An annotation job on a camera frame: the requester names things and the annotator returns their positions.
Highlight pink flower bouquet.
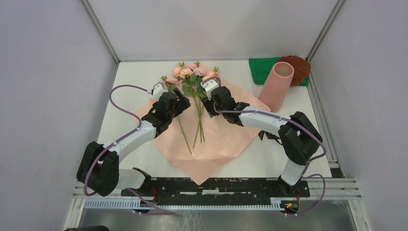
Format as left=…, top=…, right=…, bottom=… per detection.
left=121, top=61, right=274, bottom=184

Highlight pink flower stem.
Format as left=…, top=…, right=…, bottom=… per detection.
left=161, top=76, right=192, bottom=155
left=184, top=61, right=206, bottom=147

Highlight black ribbon gold lettering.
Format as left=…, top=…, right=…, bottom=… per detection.
left=258, top=130, right=283, bottom=146

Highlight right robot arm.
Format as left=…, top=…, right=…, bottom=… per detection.
left=202, top=84, right=326, bottom=196

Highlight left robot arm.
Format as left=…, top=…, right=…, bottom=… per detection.
left=76, top=84, right=191, bottom=196

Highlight pink cylindrical vase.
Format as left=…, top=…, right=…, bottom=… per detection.
left=258, top=62, right=294, bottom=112

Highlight green cloth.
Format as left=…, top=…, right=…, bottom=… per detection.
left=248, top=57, right=310, bottom=87

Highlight brown cloth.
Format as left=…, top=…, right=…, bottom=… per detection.
left=278, top=55, right=311, bottom=87

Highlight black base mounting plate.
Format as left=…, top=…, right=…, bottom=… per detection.
left=135, top=177, right=310, bottom=205

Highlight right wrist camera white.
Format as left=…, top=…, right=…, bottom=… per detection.
left=200, top=77, right=220, bottom=100

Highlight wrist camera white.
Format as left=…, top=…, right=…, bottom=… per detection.
left=151, top=82, right=167, bottom=100
left=200, top=77, right=220, bottom=100

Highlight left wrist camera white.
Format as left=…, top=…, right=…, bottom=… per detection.
left=151, top=82, right=167, bottom=100

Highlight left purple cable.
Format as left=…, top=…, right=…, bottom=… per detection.
left=83, top=84, right=177, bottom=216

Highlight blue slotted cable duct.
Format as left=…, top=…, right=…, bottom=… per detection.
left=84, top=199, right=284, bottom=211

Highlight aluminium rail frame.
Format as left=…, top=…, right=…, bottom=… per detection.
left=72, top=177, right=362, bottom=201

